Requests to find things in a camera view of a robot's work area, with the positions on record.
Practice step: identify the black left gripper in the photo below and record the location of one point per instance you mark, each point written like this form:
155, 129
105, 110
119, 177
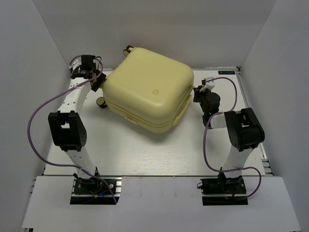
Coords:
100, 80

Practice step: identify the yellow hard-shell suitcase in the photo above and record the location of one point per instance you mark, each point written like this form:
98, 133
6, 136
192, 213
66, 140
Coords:
149, 89

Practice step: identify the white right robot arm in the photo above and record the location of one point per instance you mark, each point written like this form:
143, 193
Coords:
245, 132

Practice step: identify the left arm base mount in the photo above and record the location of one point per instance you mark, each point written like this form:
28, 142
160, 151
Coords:
91, 191

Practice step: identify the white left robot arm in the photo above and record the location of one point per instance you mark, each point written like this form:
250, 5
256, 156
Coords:
66, 126

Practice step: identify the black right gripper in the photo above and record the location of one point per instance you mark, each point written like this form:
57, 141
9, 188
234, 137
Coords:
198, 93

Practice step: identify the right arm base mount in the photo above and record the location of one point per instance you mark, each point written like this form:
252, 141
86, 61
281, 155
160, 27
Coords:
215, 193

